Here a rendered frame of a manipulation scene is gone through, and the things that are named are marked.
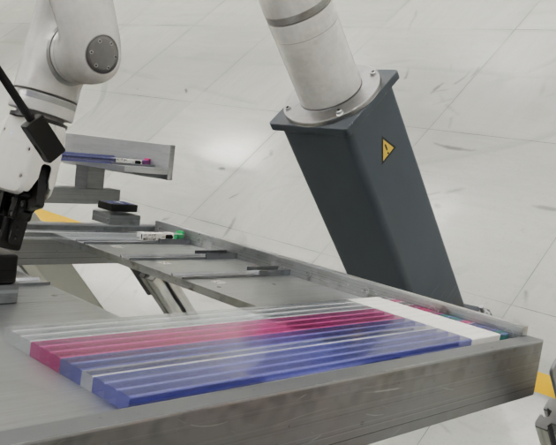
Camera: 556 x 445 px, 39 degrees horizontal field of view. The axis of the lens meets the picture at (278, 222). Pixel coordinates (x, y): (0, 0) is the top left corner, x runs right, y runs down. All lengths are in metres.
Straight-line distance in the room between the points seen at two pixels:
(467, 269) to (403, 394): 1.39
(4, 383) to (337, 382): 0.24
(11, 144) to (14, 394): 0.58
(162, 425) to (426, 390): 0.30
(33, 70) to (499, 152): 1.64
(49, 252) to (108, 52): 0.36
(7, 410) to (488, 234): 1.75
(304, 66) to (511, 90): 1.37
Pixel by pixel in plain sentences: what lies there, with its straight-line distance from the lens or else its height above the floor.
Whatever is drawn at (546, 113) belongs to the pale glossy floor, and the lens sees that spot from 2.54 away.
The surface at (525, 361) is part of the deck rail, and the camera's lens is 0.88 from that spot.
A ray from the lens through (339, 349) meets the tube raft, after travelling 0.70.
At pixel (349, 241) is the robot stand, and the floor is 0.40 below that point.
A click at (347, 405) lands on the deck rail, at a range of 0.63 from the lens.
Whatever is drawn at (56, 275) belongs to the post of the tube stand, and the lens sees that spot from 1.53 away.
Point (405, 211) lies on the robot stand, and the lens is 1.59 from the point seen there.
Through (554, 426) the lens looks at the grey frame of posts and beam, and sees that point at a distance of 0.94.
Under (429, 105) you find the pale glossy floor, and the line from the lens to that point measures 2.73.
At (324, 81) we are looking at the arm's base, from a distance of 1.42.
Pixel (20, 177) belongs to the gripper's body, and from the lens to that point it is 1.04.
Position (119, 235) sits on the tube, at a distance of 1.18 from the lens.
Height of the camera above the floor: 1.40
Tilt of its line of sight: 35 degrees down
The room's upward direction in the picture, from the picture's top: 26 degrees counter-clockwise
